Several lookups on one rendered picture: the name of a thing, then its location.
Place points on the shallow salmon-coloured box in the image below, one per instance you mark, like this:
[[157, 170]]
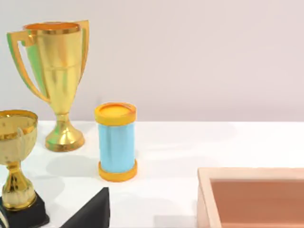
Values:
[[251, 199]]

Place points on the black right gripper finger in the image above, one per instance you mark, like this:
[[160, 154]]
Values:
[[97, 211]]

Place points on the small gold trophy black base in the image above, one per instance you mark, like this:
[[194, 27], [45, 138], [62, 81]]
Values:
[[15, 152]]

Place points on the light blue and yellow can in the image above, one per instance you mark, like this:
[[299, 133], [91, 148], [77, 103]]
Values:
[[116, 145]]

